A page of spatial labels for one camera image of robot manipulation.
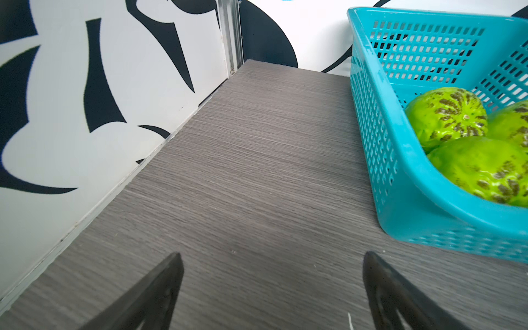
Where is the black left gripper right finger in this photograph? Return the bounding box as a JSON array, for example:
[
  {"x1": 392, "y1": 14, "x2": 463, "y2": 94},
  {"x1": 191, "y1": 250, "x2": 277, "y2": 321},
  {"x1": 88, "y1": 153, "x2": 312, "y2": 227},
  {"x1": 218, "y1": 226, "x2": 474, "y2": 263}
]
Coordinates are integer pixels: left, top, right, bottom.
[{"x1": 362, "y1": 251, "x2": 468, "y2": 329}]

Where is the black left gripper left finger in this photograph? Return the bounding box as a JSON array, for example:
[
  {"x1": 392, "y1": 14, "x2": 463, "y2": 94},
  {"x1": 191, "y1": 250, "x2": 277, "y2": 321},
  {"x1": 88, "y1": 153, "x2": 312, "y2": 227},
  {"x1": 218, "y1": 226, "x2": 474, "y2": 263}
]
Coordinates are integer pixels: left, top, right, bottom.
[{"x1": 81, "y1": 253, "x2": 184, "y2": 329}]

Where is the green custard apple front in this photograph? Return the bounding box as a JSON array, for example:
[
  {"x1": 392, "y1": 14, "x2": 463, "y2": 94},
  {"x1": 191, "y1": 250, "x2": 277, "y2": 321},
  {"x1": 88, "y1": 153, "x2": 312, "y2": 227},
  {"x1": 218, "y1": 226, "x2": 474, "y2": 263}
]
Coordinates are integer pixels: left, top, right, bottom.
[{"x1": 428, "y1": 137, "x2": 527, "y2": 208}]

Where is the green custard apple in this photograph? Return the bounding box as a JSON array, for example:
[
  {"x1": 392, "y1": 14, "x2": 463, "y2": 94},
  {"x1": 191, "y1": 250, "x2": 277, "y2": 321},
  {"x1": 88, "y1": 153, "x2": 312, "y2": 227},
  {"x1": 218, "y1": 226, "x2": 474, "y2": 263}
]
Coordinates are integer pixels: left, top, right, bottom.
[
  {"x1": 487, "y1": 100, "x2": 527, "y2": 153},
  {"x1": 428, "y1": 137, "x2": 527, "y2": 208},
  {"x1": 405, "y1": 87, "x2": 488, "y2": 153}
]

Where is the green custard apple upper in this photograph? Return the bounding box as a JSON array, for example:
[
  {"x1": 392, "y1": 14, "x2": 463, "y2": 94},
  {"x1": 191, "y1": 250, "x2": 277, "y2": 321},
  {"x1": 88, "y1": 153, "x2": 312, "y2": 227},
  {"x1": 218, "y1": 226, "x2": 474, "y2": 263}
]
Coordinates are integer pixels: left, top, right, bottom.
[{"x1": 405, "y1": 87, "x2": 488, "y2": 153}]

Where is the green custard apple right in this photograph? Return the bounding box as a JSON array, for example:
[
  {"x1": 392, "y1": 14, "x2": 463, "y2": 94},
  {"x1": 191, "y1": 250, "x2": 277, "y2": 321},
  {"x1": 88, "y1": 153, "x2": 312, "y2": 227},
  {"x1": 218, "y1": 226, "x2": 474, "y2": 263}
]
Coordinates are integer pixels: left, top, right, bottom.
[{"x1": 487, "y1": 100, "x2": 527, "y2": 153}]

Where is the teal perforated plastic basket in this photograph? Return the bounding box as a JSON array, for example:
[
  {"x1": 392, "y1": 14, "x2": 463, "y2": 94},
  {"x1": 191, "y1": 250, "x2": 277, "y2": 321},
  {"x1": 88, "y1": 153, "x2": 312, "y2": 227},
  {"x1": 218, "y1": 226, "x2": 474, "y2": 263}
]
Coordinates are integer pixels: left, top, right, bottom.
[{"x1": 347, "y1": 8, "x2": 527, "y2": 263}]

